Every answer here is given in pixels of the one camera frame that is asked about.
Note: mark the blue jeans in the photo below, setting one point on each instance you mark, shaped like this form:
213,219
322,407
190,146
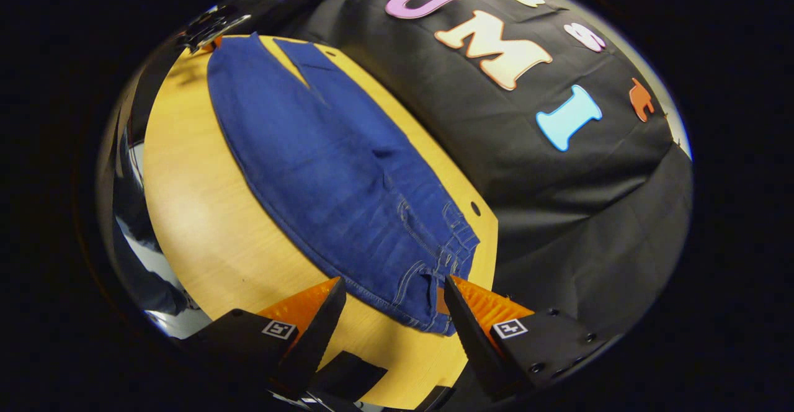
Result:
322,170

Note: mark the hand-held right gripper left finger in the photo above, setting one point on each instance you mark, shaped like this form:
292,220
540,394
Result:
319,337

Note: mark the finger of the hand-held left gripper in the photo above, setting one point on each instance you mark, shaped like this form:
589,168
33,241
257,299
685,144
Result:
218,42

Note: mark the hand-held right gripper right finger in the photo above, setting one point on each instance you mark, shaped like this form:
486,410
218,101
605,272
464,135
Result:
474,337

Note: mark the black backdrop cloth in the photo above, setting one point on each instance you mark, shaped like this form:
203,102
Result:
496,170

